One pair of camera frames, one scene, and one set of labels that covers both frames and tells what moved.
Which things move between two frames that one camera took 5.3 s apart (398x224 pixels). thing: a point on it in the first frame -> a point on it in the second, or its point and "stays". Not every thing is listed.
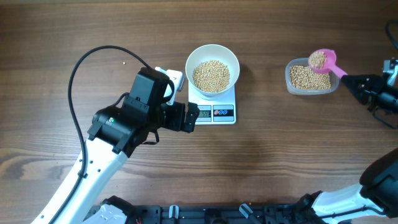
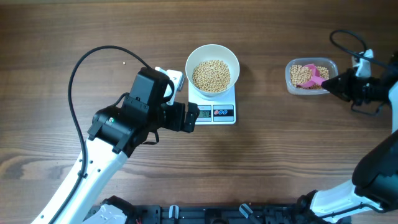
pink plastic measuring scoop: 324,60 -> 316,78
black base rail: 289,213 stays
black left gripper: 176,123 stays
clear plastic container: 301,79 stays
